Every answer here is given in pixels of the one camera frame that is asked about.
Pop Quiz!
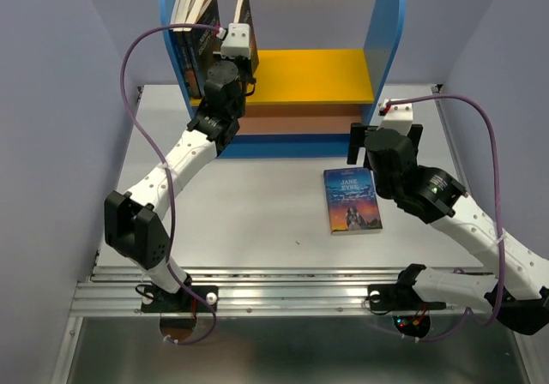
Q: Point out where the blue yellow wooden bookshelf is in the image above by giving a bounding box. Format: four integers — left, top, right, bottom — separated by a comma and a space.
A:
159, 0, 407, 160

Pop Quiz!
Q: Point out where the Animal Farm book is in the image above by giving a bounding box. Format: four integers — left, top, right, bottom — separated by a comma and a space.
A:
170, 0, 191, 98

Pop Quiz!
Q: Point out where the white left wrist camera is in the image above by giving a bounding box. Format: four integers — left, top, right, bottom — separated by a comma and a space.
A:
220, 23, 252, 60

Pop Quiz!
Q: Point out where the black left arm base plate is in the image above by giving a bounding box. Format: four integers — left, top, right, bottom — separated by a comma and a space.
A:
135, 284, 210, 314

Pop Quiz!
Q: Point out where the Nineteen Eighty-Four book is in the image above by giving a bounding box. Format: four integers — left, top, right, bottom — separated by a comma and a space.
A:
184, 0, 220, 99

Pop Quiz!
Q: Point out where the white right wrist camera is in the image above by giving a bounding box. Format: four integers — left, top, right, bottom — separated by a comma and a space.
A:
377, 99, 413, 135

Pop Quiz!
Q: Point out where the aluminium mounting rail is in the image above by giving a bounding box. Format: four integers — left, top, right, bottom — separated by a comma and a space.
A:
68, 266, 524, 316

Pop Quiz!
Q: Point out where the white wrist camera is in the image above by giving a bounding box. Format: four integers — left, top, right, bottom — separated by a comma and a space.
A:
220, 23, 252, 60
377, 99, 413, 135

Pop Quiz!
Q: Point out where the A Tale of Two Cities book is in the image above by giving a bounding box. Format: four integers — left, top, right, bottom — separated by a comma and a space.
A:
178, 0, 202, 98

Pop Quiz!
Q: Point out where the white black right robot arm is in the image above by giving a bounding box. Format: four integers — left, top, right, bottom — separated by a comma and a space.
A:
347, 123, 548, 335

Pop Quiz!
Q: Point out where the Jane Eyre book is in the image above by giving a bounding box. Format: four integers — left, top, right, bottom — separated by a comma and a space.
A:
323, 168, 383, 236

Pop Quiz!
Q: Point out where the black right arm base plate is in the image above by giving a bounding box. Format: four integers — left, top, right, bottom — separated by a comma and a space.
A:
368, 284, 413, 312

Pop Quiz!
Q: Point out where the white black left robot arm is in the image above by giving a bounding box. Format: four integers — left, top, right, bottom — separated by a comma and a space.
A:
104, 57, 256, 310

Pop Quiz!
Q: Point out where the Three Days to See book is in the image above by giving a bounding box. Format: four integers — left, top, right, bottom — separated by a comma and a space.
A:
232, 0, 259, 75

